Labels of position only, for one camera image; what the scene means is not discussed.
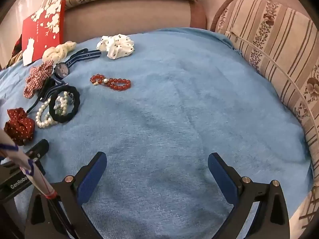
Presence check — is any blue striped strap wristwatch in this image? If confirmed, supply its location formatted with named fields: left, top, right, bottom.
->
left=37, top=49, right=102, bottom=103

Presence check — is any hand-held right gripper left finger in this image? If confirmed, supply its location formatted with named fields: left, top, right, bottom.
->
left=24, top=151, right=107, bottom=239

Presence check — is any pile of dark clothes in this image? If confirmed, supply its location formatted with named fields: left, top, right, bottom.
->
left=11, top=33, right=24, bottom=55

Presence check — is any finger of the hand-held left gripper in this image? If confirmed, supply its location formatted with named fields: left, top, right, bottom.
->
left=25, top=139, right=49, bottom=162

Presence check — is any brown sofa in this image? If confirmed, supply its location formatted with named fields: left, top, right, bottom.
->
left=61, top=0, right=207, bottom=45

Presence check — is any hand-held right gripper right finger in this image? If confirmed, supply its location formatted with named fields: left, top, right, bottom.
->
left=208, top=152, right=291, bottom=239

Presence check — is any blue fleece blanket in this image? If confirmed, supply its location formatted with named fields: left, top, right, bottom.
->
left=0, top=27, right=314, bottom=239

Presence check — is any tan satin cloth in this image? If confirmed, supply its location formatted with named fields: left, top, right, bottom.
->
left=5, top=53, right=24, bottom=68

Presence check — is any cream knotted scrunchie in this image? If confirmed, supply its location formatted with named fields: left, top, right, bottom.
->
left=42, top=40, right=77, bottom=64

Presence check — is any black spiral hair tie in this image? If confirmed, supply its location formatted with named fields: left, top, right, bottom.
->
left=48, top=86, right=81, bottom=123

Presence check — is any dark red dotted bow hair tie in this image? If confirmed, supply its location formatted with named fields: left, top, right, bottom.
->
left=4, top=80, right=55, bottom=146

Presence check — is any pearl bracelet with green bead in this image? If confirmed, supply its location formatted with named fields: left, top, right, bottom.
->
left=35, top=97, right=58, bottom=129

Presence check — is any red plaid scrunchie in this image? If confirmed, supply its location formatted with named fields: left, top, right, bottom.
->
left=24, top=60, right=54, bottom=99

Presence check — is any white black-dotted scrunchie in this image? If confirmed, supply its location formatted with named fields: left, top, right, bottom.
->
left=97, top=33, right=135, bottom=60

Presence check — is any red floral box lid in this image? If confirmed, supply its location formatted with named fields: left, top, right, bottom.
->
left=21, top=0, right=66, bottom=66

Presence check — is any red bead bracelet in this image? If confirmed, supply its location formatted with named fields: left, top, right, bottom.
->
left=90, top=74, right=131, bottom=92

